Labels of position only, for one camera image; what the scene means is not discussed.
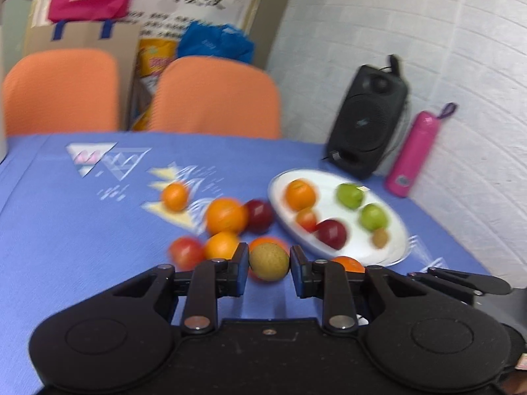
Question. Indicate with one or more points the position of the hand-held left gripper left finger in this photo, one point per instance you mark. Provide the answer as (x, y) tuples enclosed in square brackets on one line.
[(243, 273)]

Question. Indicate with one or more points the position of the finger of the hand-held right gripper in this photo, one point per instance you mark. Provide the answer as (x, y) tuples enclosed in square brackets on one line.
[(453, 282)]

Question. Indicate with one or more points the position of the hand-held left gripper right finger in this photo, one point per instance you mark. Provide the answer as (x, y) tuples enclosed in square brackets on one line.
[(295, 273)]

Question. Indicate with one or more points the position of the brown kiwi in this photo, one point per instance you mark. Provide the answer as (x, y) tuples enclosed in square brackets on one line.
[(381, 237), (269, 261)]

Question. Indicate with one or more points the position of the smooth orange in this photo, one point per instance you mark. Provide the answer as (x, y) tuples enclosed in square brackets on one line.
[(222, 246), (225, 216)]

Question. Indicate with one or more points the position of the large orange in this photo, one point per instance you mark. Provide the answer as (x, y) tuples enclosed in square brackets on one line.
[(267, 240)]

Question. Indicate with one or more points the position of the dark red apple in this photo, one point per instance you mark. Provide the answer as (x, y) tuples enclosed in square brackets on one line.
[(331, 233)]

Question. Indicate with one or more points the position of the bumpy mandarin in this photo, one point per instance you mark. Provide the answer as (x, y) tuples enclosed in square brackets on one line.
[(350, 264), (301, 194)]

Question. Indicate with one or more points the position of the red orange nectarine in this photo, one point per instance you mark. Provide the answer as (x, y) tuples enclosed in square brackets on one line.
[(187, 252), (306, 219)]

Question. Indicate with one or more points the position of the dark red plum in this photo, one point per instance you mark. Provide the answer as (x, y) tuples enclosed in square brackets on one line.
[(259, 215)]

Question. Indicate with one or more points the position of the white plate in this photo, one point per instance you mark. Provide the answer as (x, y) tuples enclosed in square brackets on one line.
[(360, 251)]

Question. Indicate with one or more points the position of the green apple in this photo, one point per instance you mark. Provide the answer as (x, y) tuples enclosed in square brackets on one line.
[(350, 195), (373, 217)]

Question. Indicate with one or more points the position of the small tangerine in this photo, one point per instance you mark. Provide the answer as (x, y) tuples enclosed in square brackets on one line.
[(175, 196)]

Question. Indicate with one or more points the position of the pink bottle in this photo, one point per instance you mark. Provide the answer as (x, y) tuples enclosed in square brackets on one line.
[(413, 152)]

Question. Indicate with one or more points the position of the black speaker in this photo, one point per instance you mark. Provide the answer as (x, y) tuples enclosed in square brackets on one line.
[(366, 123)]

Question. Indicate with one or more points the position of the blue printed tablecloth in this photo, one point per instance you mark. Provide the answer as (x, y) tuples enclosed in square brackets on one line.
[(82, 222)]

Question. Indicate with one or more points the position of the orange chair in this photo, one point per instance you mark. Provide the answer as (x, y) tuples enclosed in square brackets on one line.
[(61, 90), (214, 98)]

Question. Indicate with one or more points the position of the blue plastic bag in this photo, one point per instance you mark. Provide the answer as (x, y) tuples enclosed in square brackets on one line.
[(214, 45)]

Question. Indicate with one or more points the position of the yellow printed bag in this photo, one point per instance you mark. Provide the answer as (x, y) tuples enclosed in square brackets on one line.
[(154, 59)]

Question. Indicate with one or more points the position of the cardboard box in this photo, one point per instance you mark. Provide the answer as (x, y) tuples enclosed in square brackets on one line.
[(82, 39)]

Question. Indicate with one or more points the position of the white wall poster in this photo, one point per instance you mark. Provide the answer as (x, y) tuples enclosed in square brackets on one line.
[(185, 4)]

